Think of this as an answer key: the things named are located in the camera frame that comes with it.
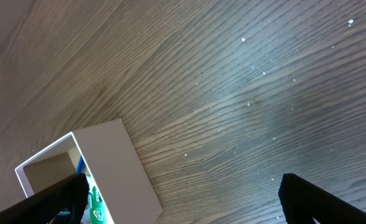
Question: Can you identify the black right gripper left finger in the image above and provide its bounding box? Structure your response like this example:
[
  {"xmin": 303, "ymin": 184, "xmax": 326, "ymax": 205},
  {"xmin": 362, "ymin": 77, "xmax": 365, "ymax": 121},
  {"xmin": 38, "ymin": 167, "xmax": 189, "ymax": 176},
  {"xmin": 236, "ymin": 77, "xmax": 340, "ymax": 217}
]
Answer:
[{"xmin": 0, "ymin": 173, "xmax": 89, "ymax": 224}]

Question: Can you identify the white cardboard box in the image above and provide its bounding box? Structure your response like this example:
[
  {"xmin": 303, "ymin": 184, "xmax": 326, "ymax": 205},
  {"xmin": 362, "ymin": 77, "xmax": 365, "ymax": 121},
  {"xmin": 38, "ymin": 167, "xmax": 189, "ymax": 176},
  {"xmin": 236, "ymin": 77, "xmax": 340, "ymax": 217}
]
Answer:
[{"xmin": 15, "ymin": 119, "xmax": 163, "ymax": 224}]

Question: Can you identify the blue disposable razor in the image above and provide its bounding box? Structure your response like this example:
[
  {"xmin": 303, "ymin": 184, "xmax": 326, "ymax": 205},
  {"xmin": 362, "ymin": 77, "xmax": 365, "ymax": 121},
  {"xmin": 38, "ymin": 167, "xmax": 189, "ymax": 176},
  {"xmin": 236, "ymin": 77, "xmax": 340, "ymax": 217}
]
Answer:
[{"xmin": 76, "ymin": 156, "xmax": 86, "ymax": 174}]

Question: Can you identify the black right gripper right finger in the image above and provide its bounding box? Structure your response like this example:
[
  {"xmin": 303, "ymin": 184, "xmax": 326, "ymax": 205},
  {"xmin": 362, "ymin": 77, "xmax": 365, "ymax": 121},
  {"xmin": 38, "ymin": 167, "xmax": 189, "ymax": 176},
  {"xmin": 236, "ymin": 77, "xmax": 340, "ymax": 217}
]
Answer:
[{"xmin": 278, "ymin": 173, "xmax": 366, "ymax": 224}]

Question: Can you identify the green white small packet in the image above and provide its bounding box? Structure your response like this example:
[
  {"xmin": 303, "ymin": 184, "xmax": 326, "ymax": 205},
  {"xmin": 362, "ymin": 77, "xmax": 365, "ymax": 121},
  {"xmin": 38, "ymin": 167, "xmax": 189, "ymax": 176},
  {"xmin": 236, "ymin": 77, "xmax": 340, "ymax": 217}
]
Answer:
[{"xmin": 88, "ymin": 186, "xmax": 108, "ymax": 224}]

